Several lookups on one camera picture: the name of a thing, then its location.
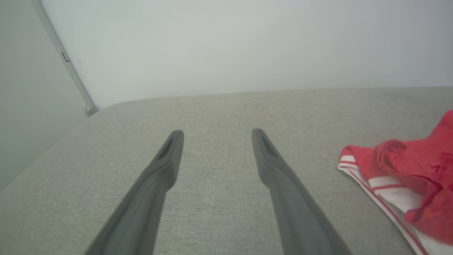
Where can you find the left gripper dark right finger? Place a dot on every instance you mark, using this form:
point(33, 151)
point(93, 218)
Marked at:
point(297, 219)

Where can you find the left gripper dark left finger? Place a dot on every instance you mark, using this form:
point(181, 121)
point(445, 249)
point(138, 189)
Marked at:
point(141, 212)

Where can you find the red and white sports shirt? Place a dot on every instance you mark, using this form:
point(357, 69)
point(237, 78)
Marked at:
point(417, 159)

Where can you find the grey metal pole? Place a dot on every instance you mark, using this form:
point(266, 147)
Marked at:
point(65, 56)

